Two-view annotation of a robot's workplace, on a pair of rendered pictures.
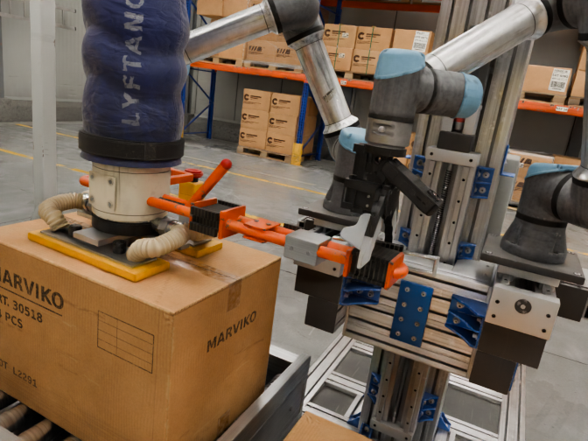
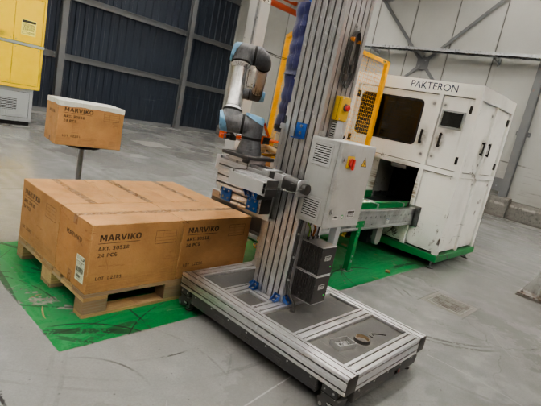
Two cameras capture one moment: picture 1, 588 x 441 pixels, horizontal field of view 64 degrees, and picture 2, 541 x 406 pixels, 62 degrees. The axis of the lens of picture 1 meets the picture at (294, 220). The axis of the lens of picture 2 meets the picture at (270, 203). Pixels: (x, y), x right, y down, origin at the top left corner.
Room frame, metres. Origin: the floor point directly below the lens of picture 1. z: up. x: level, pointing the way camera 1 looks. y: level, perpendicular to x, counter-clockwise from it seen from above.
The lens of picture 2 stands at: (2.08, -3.09, 1.32)
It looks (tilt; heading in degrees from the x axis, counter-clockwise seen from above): 12 degrees down; 106
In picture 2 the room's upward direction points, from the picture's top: 12 degrees clockwise
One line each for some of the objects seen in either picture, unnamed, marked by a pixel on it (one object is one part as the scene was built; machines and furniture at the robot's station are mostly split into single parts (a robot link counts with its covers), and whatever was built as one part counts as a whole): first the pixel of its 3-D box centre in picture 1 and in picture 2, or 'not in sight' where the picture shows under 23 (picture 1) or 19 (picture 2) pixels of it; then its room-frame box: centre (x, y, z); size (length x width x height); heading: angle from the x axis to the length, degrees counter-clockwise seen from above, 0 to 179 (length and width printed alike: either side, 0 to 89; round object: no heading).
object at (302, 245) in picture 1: (307, 247); not in sight; (0.85, -0.03, 1.07); 0.07 x 0.07 x 0.04; 64
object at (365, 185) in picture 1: (375, 179); not in sight; (0.81, -0.13, 1.23); 0.09 x 0.08 x 0.12; 64
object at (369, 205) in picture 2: not in sight; (373, 206); (1.80, 1.33, 0.60); 1.60 x 0.10 x 0.09; 66
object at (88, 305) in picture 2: not in sight; (133, 261); (0.38, -0.44, 0.07); 1.20 x 1.00 x 0.14; 66
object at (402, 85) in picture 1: (398, 86); not in sight; (0.81, -0.14, 1.38); 0.09 x 0.08 x 0.11; 113
